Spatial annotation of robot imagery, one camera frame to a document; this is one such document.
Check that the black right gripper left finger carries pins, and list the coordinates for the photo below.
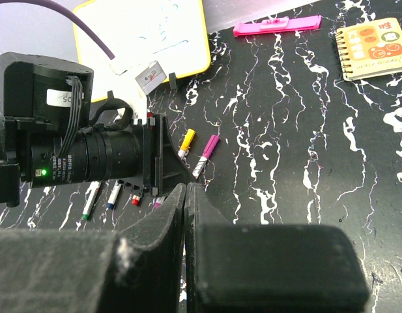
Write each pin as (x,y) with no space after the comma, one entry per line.
(137,270)

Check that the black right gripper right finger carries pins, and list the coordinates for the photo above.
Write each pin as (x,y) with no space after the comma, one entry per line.
(267,268)

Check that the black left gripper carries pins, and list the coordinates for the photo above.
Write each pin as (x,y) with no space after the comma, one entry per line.
(162,168)

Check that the purple white pen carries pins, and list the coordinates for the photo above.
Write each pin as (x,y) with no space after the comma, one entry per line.
(182,154)

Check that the red white pen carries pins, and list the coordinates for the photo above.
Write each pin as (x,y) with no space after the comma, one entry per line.
(136,198)

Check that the orange white pen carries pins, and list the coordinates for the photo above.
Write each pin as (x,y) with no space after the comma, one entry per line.
(199,167)

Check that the blue white pen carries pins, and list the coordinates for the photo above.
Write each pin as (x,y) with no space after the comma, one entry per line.
(114,195)

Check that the green white pen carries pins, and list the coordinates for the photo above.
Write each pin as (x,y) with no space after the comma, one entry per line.
(92,193)

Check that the yellow pen cap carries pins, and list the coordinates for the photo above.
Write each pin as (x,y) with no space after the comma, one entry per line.
(187,140)

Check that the purple pen cap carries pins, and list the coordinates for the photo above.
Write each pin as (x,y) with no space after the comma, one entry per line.
(210,146)

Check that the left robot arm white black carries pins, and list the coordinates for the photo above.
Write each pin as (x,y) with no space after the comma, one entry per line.
(48,136)

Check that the yellow framed whiteboard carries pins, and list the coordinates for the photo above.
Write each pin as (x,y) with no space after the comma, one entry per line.
(173,33)

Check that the orange card box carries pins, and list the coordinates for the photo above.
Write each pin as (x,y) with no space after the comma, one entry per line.
(370,49)

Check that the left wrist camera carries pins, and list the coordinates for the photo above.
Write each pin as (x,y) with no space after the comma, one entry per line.
(132,84)

